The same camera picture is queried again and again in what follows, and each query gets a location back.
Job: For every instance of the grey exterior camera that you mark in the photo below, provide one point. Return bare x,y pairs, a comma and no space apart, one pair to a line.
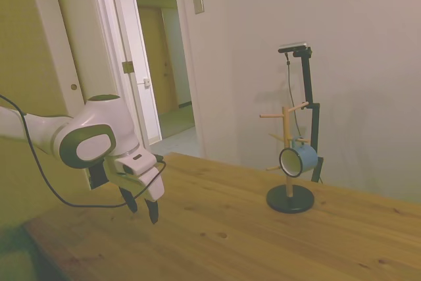
293,46

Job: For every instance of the wooden hallway door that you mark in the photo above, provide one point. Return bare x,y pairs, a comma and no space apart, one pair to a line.
156,57

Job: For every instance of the cream closet door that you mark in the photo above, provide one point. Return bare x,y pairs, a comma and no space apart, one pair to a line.
19,31

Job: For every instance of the wooden mug tree black base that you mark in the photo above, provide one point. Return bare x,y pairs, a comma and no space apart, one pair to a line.
289,202

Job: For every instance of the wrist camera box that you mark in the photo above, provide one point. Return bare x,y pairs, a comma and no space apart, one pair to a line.
159,158

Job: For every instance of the round closet door pull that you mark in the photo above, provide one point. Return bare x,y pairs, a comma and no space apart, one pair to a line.
74,87

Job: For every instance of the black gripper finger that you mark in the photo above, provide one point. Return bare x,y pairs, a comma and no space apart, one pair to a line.
152,212
130,200

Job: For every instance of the metal wall switch plate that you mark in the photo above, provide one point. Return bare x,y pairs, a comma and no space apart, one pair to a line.
198,2

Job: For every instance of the blue enamel mug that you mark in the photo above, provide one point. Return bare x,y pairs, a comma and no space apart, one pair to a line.
307,159

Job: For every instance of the white door latch plate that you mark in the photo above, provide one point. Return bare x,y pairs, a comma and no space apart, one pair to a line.
146,82

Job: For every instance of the white door frame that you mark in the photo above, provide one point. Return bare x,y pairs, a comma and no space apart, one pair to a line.
102,31

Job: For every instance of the brass door hinge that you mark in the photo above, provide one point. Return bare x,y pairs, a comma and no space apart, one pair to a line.
127,67

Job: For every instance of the black camera stand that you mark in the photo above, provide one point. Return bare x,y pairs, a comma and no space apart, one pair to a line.
308,80

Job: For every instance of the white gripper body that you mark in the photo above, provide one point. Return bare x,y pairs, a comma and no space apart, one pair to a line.
144,175

